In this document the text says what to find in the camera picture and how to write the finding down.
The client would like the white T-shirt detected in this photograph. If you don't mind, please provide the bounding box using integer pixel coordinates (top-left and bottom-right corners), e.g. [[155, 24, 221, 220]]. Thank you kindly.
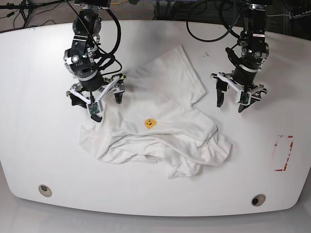
[[78, 46, 232, 178]]

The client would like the right table cable grommet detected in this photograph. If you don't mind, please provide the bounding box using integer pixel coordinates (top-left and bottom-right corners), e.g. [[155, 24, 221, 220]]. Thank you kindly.
[[251, 194, 266, 207]]

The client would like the white power strip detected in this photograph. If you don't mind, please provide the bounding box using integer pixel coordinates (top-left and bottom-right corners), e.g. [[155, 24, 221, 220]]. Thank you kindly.
[[289, 4, 311, 19]]

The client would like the red tape rectangle marking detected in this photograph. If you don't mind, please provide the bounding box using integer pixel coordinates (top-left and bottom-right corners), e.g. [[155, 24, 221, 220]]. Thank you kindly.
[[272, 135, 294, 172]]

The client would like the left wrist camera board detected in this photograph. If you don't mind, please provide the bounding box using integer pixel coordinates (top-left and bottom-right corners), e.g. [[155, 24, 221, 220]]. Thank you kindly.
[[239, 91, 251, 106]]

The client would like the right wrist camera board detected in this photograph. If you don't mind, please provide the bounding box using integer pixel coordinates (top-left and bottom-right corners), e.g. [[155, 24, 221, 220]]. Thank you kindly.
[[86, 101, 103, 116]]

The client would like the table cable grommet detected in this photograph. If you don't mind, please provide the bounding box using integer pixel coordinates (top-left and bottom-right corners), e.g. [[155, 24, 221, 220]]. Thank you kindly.
[[38, 184, 52, 198], [251, 194, 266, 207]]

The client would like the left table cable grommet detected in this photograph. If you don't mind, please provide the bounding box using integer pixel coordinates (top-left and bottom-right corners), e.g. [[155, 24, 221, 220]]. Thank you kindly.
[[38, 184, 52, 198]]

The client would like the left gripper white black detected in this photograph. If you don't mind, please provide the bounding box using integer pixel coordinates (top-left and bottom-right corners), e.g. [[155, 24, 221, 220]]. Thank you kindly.
[[211, 65, 267, 113]]

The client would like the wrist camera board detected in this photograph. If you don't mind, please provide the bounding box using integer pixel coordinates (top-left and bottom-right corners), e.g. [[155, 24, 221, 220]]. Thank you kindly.
[[86, 101, 103, 116], [239, 91, 251, 106]]

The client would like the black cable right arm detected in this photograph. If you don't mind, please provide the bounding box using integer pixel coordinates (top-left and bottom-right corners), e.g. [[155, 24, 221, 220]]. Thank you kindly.
[[63, 0, 123, 81]]

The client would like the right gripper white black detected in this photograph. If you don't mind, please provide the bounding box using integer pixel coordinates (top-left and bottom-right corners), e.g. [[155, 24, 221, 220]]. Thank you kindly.
[[66, 73, 126, 109]]

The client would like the black tripod stand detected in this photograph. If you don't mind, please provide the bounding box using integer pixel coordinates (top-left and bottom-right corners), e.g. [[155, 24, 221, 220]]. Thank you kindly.
[[0, 0, 66, 31]]

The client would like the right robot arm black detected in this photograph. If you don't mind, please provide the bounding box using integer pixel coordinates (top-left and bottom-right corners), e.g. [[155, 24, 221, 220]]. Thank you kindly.
[[64, 0, 126, 122]]

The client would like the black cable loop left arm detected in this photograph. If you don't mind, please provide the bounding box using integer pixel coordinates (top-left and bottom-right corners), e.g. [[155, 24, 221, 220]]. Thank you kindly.
[[185, 0, 240, 43]]

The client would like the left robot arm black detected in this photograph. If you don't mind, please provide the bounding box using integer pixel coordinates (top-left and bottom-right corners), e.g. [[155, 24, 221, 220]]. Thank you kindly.
[[211, 0, 273, 113]]

